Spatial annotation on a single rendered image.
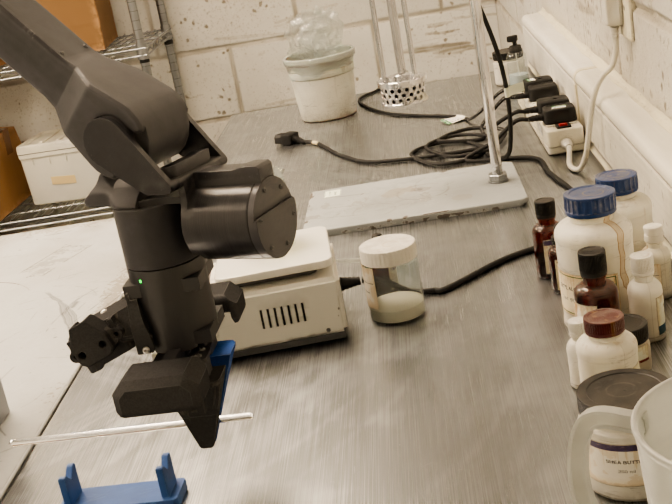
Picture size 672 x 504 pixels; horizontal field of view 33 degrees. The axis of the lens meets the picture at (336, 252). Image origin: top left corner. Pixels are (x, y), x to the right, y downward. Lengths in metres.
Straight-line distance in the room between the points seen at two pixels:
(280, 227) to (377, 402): 0.28
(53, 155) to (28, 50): 2.62
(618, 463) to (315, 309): 0.42
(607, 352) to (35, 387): 0.60
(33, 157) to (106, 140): 2.69
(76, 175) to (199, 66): 0.53
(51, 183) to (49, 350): 2.20
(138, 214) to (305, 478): 0.26
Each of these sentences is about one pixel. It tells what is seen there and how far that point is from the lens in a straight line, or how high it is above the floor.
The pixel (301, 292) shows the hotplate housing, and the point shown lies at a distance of 1.12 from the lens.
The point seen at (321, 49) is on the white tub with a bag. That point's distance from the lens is 2.16.
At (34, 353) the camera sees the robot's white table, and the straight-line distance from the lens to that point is 1.31.
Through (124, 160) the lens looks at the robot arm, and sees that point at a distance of 0.78.
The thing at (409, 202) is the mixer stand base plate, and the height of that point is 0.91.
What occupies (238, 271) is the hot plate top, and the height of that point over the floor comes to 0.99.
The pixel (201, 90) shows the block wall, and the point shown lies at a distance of 3.63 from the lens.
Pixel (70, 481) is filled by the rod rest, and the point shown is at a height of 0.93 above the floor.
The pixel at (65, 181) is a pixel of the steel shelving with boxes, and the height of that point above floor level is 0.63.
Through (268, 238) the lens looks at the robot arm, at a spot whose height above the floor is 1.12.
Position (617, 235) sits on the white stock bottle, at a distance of 1.05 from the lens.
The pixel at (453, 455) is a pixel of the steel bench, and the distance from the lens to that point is 0.90.
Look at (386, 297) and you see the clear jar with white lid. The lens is 1.14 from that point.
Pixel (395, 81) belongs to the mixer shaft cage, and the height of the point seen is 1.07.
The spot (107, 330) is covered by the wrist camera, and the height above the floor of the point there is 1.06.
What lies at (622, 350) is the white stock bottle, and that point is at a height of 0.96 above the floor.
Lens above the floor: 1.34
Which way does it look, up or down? 18 degrees down
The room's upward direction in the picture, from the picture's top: 10 degrees counter-clockwise
